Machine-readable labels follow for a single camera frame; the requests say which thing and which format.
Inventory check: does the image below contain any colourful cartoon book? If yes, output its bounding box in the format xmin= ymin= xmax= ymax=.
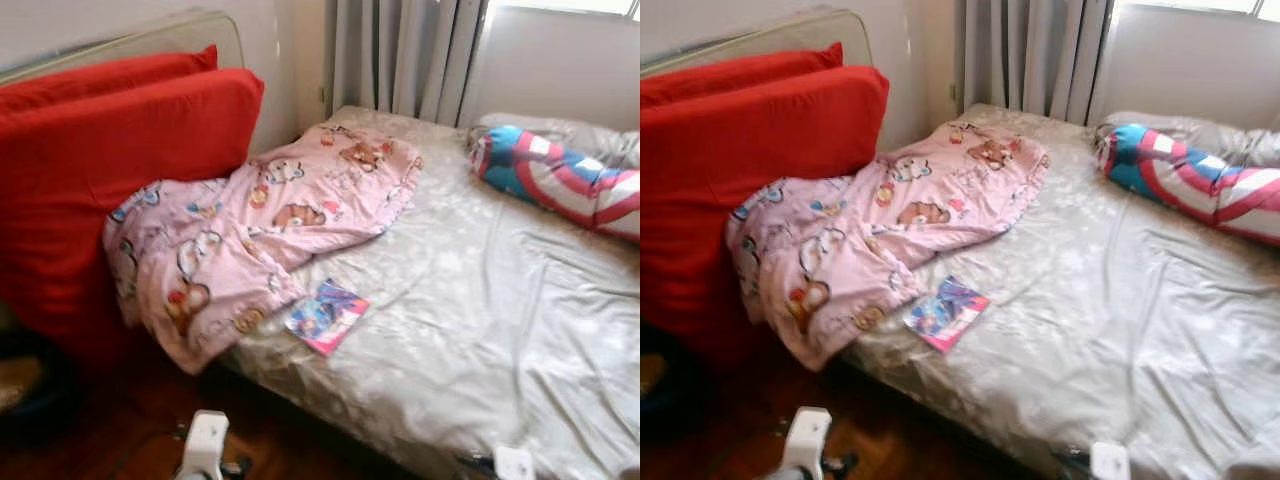
xmin=903 ymin=275 xmax=991 ymax=353
xmin=284 ymin=278 xmax=371 ymax=357

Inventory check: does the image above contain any pink cartoon print blanket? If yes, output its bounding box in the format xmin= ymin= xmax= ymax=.
xmin=725 ymin=120 xmax=1051 ymax=373
xmin=103 ymin=125 xmax=424 ymax=376

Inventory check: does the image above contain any brown cardboard box with label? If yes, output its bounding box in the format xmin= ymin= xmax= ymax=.
xmin=640 ymin=352 xmax=667 ymax=399
xmin=0 ymin=355 xmax=46 ymax=411

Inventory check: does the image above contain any bed with grey floral sheet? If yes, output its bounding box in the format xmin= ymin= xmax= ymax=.
xmin=215 ymin=105 xmax=641 ymax=480
xmin=840 ymin=103 xmax=1280 ymax=480

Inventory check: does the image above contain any thick red fabric cushion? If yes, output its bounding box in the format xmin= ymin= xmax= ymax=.
xmin=640 ymin=65 xmax=891 ymax=351
xmin=0 ymin=68 xmax=266 ymax=351

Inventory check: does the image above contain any blue red white striped bolster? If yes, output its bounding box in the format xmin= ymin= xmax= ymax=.
xmin=1095 ymin=122 xmax=1280 ymax=248
xmin=470 ymin=125 xmax=641 ymax=243

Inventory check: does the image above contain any thin red fabric cushion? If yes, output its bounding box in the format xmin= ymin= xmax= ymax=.
xmin=0 ymin=44 xmax=219 ymax=116
xmin=640 ymin=42 xmax=846 ymax=109

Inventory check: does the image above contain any grey floral pillow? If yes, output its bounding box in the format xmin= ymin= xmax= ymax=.
xmin=470 ymin=112 xmax=641 ymax=171
xmin=1100 ymin=110 xmax=1280 ymax=169

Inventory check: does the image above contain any grey pleated curtain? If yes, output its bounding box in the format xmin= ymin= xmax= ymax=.
xmin=330 ymin=0 xmax=491 ymax=126
xmin=960 ymin=0 xmax=1116 ymax=126

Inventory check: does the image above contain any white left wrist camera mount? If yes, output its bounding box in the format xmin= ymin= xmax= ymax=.
xmin=180 ymin=410 xmax=231 ymax=480
xmin=785 ymin=406 xmax=833 ymax=480

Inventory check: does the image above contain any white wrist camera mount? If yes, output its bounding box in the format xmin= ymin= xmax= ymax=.
xmin=180 ymin=410 xmax=231 ymax=480
xmin=493 ymin=445 xmax=536 ymax=480
xmin=785 ymin=406 xmax=833 ymax=480
xmin=1090 ymin=442 xmax=1131 ymax=480

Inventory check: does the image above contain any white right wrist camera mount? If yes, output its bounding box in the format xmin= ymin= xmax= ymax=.
xmin=1090 ymin=442 xmax=1131 ymax=480
xmin=493 ymin=445 xmax=536 ymax=480

